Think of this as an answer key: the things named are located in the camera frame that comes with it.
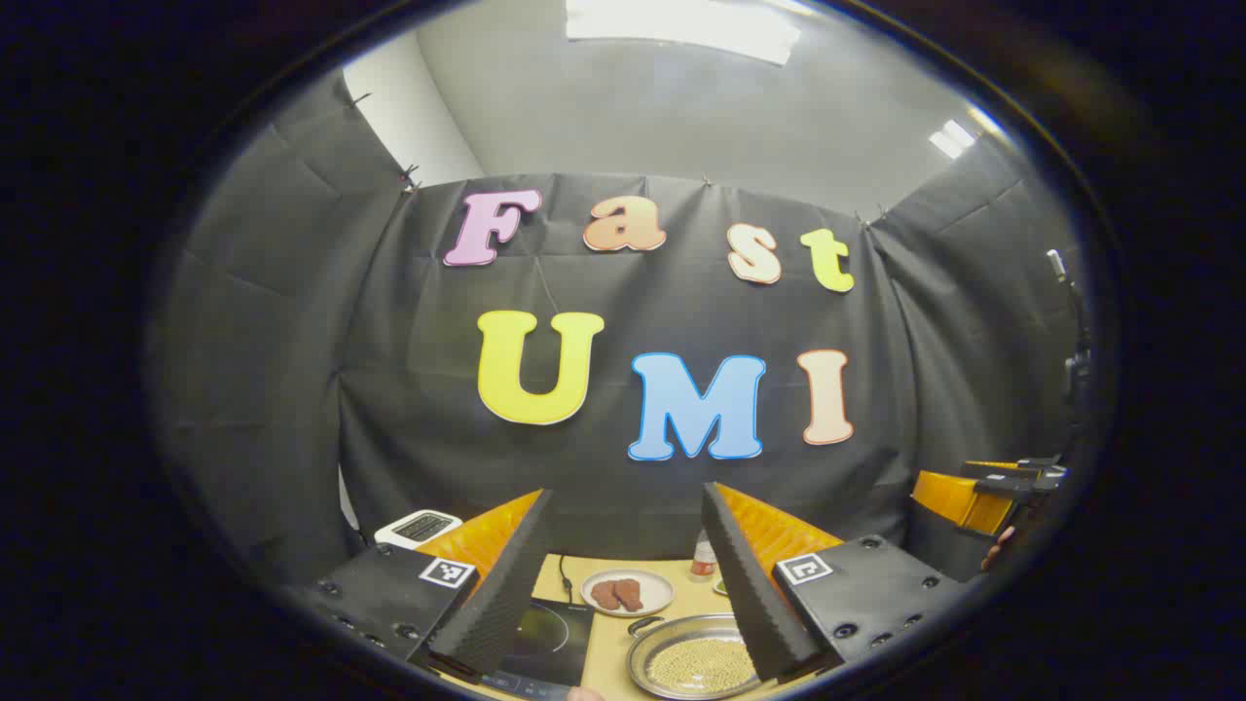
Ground black induction cooktop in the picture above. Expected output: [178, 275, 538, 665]
[482, 597, 595, 701]

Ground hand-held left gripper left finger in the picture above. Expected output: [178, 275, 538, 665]
[292, 487, 556, 683]

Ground white round plate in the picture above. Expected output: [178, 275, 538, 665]
[580, 569, 676, 618]

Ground large ceiling light panel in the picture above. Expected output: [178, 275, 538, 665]
[565, 0, 801, 66]

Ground pile of soybeans in pot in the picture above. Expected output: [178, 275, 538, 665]
[647, 638, 758, 694]

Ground dark tripod stand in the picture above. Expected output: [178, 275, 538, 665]
[1046, 248, 1093, 459]

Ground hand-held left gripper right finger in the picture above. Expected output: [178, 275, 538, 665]
[701, 481, 965, 683]

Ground small ceiling light panel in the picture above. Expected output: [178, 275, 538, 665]
[930, 119, 977, 159]

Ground steel pot with black handles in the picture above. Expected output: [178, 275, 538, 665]
[626, 613, 770, 701]

